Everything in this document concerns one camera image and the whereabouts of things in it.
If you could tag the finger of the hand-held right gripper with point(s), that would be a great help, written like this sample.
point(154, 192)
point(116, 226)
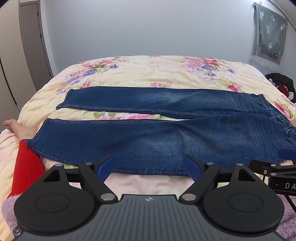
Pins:
point(288, 153)
point(263, 165)

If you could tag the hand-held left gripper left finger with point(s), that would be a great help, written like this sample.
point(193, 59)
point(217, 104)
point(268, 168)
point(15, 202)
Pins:
point(105, 165)

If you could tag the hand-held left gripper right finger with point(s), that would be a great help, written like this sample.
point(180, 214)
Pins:
point(191, 165)

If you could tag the blue denim pants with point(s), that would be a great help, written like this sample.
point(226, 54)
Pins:
point(150, 143)

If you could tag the pile of dark clothes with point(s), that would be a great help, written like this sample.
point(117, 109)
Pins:
point(281, 81)

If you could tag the red cloth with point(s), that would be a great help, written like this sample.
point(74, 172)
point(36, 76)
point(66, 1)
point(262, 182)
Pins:
point(25, 171)

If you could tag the person's bare foot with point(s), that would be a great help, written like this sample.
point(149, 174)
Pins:
point(18, 131)

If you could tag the floral yellow blanket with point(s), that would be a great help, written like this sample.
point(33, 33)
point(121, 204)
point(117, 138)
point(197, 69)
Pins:
point(150, 69)

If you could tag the purple fuzzy cloth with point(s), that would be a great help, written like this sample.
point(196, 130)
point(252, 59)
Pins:
point(9, 208)

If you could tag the green floral window curtain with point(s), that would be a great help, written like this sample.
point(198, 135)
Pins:
point(270, 32)

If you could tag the beige wardrobe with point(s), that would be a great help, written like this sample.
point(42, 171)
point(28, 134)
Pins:
point(11, 69)

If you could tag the grey door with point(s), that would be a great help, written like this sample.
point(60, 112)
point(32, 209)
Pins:
point(32, 46)

